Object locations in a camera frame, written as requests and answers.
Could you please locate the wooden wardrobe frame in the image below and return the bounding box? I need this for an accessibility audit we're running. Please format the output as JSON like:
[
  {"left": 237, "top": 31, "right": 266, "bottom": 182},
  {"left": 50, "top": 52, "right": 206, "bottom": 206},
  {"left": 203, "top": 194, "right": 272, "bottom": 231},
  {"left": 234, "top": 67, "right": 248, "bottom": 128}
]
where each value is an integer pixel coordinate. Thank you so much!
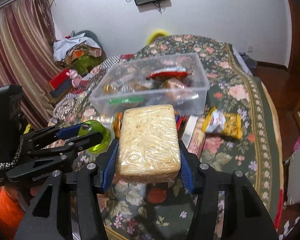
[{"left": 284, "top": 0, "right": 300, "bottom": 140}]

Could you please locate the patchwork checkered quilt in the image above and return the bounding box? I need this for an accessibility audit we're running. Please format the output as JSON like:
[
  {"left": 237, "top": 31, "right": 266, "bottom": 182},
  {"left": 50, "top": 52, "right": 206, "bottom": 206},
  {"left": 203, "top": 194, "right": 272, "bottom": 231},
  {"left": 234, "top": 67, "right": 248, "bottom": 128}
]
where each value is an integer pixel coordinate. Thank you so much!
[{"left": 49, "top": 54, "right": 134, "bottom": 126}]

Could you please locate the green jelly cup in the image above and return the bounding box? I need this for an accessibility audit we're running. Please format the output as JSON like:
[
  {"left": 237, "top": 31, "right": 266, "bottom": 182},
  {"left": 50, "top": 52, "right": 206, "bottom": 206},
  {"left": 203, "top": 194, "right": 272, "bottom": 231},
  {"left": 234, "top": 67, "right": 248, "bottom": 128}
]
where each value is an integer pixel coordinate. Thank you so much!
[{"left": 78, "top": 120, "right": 112, "bottom": 155}]

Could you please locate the red box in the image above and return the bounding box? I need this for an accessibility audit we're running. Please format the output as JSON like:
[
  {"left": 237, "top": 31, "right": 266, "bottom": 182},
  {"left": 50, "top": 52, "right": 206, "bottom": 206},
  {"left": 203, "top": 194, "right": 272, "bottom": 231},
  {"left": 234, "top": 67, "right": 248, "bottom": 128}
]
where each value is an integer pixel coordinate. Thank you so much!
[{"left": 49, "top": 68, "right": 69, "bottom": 90}]

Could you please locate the striped red curtain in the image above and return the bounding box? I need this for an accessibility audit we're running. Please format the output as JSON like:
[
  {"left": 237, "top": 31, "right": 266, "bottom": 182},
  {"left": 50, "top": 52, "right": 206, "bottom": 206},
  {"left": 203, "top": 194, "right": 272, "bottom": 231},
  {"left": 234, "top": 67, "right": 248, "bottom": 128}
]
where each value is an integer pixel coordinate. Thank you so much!
[{"left": 0, "top": 0, "right": 61, "bottom": 129}]

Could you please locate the noodle block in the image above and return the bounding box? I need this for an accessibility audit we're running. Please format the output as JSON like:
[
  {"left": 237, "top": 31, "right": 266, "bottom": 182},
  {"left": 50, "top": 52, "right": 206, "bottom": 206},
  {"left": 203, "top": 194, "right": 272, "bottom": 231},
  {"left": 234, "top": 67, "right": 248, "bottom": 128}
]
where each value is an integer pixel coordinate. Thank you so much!
[{"left": 115, "top": 105, "right": 181, "bottom": 184}]

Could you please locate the red snack pack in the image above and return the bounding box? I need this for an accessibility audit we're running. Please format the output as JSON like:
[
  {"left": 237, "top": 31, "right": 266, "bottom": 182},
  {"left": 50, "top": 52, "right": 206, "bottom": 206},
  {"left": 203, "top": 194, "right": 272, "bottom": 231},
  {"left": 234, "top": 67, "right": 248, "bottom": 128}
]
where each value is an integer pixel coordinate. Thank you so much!
[{"left": 146, "top": 66, "right": 191, "bottom": 80}]

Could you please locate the yellow white snack bag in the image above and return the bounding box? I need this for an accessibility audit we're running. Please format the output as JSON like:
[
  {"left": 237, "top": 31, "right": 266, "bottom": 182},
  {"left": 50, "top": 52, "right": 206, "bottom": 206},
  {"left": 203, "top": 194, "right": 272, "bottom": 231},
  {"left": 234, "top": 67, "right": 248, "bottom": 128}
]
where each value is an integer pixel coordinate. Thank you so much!
[{"left": 202, "top": 106, "right": 243, "bottom": 139}]

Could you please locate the floral green bedspread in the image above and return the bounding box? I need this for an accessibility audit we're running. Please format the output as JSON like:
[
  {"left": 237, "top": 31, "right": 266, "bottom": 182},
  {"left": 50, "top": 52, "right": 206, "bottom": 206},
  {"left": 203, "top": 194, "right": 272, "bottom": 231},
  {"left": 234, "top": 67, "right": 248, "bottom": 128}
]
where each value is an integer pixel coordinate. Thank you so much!
[{"left": 98, "top": 35, "right": 283, "bottom": 239}]

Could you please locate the long biscuit pack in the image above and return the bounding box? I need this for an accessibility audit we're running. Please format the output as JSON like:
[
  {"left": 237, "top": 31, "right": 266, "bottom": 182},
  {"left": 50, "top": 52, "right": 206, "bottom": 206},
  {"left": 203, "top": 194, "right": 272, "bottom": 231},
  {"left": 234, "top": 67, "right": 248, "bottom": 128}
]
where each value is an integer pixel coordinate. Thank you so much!
[{"left": 181, "top": 115, "right": 206, "bottom": 159}]

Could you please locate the pink plush toy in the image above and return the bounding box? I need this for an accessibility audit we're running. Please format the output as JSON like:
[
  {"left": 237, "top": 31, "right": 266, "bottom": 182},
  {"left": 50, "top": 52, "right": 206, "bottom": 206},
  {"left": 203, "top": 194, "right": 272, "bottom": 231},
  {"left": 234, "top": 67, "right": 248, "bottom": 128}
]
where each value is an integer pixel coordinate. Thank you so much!
[{"left": 66, "top": 69, "right": 82, "bottom": 88}]

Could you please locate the dark grey box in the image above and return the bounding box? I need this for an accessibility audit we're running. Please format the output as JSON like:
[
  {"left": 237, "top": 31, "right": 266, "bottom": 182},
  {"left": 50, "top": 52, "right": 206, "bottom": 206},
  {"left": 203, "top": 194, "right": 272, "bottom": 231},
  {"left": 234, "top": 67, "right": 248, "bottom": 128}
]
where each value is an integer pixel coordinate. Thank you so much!
[{"left": 49, "top": 79, "right": 73, "bottom": 98}]

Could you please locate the green clip bread bag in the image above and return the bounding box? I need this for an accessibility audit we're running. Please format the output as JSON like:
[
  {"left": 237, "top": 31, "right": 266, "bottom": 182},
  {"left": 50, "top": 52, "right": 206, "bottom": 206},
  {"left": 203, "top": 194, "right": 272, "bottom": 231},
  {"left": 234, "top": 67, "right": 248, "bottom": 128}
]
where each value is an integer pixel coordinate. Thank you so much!
[{"left": 103, "top": 81, "right": 145, "bottom": 105}]

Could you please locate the clear plastic storage box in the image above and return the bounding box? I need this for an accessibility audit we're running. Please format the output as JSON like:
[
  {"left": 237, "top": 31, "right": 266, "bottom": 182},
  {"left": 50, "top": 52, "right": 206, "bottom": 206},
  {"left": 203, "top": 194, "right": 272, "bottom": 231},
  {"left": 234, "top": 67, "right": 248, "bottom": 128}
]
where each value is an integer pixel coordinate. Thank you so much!
[{"left": 89, "top": 53, "right": 210, "bottom": 116}]

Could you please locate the yellow foam tube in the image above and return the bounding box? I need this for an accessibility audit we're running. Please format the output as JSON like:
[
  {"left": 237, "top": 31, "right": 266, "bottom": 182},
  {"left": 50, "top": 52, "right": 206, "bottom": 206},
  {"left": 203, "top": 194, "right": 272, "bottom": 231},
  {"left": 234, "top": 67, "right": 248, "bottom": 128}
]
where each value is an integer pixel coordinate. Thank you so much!
[{"left": 146, "top": 29, "right": 170, "bottom": 45}]

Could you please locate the pile of clothes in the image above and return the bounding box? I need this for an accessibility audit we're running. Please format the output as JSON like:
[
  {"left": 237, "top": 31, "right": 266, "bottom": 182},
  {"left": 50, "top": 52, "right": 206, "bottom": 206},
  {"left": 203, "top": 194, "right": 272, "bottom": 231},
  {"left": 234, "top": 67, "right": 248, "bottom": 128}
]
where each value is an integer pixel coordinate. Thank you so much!
[{"left": 53, "top": 30, "right": 107, "bottom": 76}]

